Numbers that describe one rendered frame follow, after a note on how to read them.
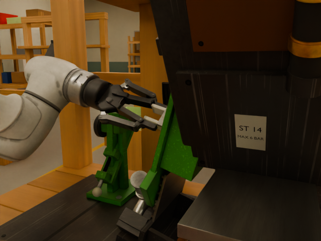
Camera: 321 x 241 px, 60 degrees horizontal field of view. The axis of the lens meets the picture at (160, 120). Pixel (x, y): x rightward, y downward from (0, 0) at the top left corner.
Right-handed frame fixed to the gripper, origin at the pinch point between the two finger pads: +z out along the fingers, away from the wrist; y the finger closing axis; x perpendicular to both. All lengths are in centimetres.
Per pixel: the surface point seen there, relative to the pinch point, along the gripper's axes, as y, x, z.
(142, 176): -13.9, 0.0, 2.6
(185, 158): -8.3, -5.0, 10.2
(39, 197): -28, 32, -36
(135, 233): -23.7, 8.2, 4.8
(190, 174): -10.3, -3.0, 12.1
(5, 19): 211, 271, -515
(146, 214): -19.1, 9.6, 4.6
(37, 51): 183, 300, -423
